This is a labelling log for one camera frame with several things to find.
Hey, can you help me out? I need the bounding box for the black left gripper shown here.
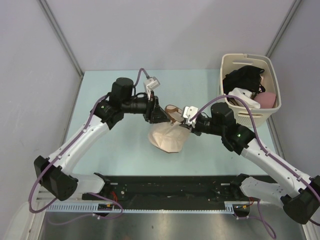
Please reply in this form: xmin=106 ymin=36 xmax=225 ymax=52
xmin=121 ymin=90 xmax=170 ymax=124

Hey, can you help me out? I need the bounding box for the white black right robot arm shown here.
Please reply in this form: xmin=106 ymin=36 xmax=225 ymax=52
xmin=182 ymin=102 xmax=320 ymax=225

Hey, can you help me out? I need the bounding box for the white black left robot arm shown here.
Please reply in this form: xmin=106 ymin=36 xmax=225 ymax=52
xmin=33 ymin=77 xmax=170 ymax=201

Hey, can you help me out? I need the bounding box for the cream plastic laundry basket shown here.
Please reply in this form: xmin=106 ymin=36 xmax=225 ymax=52
xmin=218 ymin=53 xmax=282 ymax=128

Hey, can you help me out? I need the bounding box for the pink bra cup in basket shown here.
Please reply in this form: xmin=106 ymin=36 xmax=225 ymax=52
xmin=253 ymin=92 xmax=276 ymax=109

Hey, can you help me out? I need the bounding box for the white garment in basket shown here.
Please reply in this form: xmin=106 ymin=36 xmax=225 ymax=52
xmin=228 ymin=87 xmax=261 ymax=109

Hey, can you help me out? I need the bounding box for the black garment in basket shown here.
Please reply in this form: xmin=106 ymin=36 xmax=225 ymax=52
xmin=222 ymin=65 xmax=266 ymax=95

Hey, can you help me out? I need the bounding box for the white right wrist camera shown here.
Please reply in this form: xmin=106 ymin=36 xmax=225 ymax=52
xmin=182 ymin=106 xmax=198 ymax=122

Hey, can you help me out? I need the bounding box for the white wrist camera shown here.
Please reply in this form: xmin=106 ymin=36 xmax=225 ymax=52
xmin=143 ymin=76 xmax=161 ymax=100
xmin=182 ymin=106 xmax=198 ymax=122

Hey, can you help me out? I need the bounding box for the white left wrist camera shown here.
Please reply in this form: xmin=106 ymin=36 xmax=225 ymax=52
xmin=143 ymin=76 xmax=161 ymax=100

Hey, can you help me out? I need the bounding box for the grey slotted cable duct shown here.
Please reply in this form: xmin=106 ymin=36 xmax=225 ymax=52
xmin=46 ymin=202 xmax=249 ymax=214

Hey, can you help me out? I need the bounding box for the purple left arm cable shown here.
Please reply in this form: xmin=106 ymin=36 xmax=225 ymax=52
xmin=29 ymin=67 xmax=151 ymax=225

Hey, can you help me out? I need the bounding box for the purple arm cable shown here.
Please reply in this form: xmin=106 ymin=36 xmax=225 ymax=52
xmin=191 ymin=94 xmax=320 ymax=240
xmin=29 ymin=67 xmax=151 ymax=225

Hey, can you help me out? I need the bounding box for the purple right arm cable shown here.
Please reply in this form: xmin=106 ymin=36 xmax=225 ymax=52
xmin=191 ymin=94 xmax=320 ymax=240

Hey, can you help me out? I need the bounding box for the aluminium frame post right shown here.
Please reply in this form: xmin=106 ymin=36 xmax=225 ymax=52
xmin=265 ymin=0 xmax=303 ymax=58

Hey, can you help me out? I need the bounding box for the aluminium frame post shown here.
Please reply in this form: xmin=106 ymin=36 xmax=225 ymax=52
xmin=36 ymin=0 xmax=84 ymax=79
xmin=265 ymin=0 xmax=303 ymax=58

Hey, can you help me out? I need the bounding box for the aluminium frame post left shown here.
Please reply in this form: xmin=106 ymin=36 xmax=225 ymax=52
xmin=36 ymin=0 xmax=84 ymax=79

